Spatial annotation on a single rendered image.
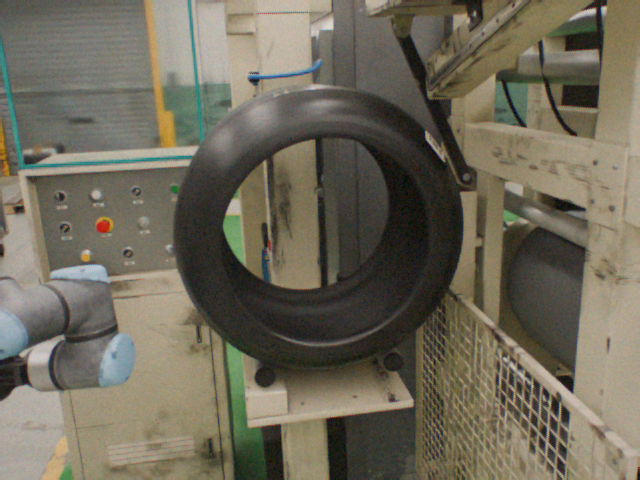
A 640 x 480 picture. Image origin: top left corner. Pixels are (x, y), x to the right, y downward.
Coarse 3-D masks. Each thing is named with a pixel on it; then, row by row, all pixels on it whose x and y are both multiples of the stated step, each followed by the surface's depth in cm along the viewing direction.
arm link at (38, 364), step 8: (40, 344) 104; (48, 344) 104; (32, 352) 102; (40, 352) 102; (48, 352) 102; (32, 360) 102; (40, 360) 101; (48, 360) 101; (32, 368) 101; (40, 368) 101; (48, 368) 101; (32, 376) 101; (40, 376) 101; (48, 376) 101; (32, 384) 102; (40, 384) 101; (48, 384) 101
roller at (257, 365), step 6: (252, 360) 129; (258, 366) 123; (264, 366) 122; (270, 366) 123; (258, 372) 121; (264, 372) 121; (270, 372) 122; (258, 378) 121; (264, 378) 122; (270, 378) 122; (258, 384) 122; (264, 384) 122; (270, 384) 122
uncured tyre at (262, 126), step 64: (256, 128) 105; (320, 128) 106; (384, 128) 108; (192, 192) 108; (448, 192) 114; (192, 256) 109; (384, 256) 145; (448, 256) 117; (256, 320) 114; (320, 320) 144; (384, 320) 120
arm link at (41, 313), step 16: (0, 272) 92; (0, 288) 89; (16, 288) 90; (32, 288) 93; (48, 288) 94; (0, 304) 86; (16, 304) 88; (32, 304) 89; (48, 304) 91; (64, 304) 93; (0, 320) 84; (16, 320) 86; (32, 320) 88; (48, 320) 91; (64, 320) 93; (0, 336) 84; (16, 336) 86; (32, 336) 88; (48, 336) 92; (0, 352) 85; (16, 352) 88
